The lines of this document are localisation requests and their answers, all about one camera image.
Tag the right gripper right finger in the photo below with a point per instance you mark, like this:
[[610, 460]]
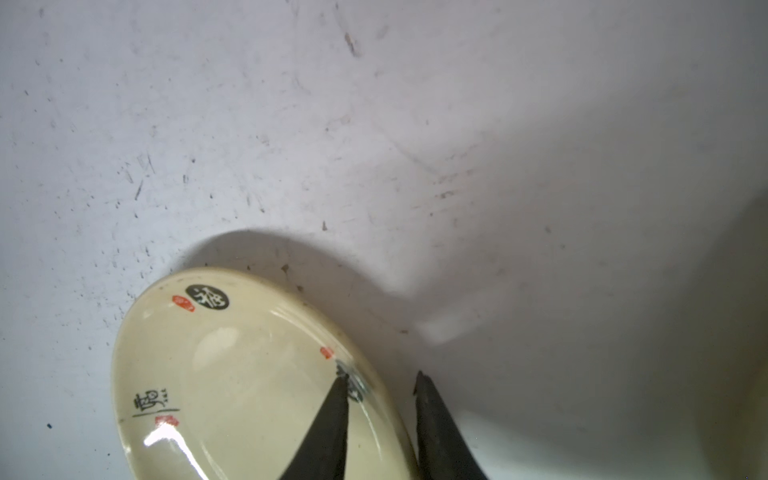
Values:
[[443, 453]]

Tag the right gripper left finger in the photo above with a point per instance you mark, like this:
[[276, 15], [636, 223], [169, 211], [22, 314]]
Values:
[[322, 453]]

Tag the cream floral plate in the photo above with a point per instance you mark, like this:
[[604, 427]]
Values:
[[218, 374]]

